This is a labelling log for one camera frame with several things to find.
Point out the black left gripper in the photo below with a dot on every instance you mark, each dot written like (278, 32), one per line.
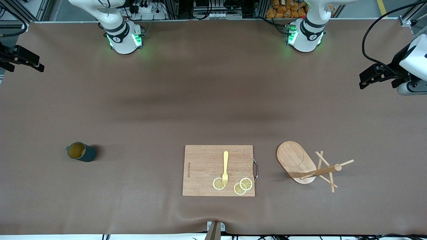
(395, 65)

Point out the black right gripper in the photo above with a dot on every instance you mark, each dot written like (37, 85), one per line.
(7, 55)

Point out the teal cup with yellow inside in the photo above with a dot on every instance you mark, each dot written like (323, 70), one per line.
(87, 154)

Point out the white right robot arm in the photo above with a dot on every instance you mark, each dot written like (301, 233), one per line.
(123, 43)

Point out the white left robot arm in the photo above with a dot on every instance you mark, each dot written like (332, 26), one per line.
(307, 40)

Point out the wooden cup rack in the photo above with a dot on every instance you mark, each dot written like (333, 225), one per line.
(293, 156)

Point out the orange snack packets pile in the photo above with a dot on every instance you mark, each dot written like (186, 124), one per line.
(287, 11)

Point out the brown table mat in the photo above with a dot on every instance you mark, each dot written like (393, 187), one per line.
(133, 116)

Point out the white power strip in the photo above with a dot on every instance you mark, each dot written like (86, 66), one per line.
(146, 9)
(220, 15)

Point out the lemon slice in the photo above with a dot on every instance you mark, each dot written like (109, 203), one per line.
(238, 191)
(217, 184)
(247, 184)

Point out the yellow plastic fork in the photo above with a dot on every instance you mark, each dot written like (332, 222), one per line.
(226, 160)

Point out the wooden cutting board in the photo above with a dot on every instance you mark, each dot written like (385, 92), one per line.
(203, 166)

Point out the aluminium frame post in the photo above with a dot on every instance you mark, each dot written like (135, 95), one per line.
(408, 19)
(43, 8)

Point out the metal table clamp bracket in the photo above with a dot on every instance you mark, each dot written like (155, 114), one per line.
(215, 228)

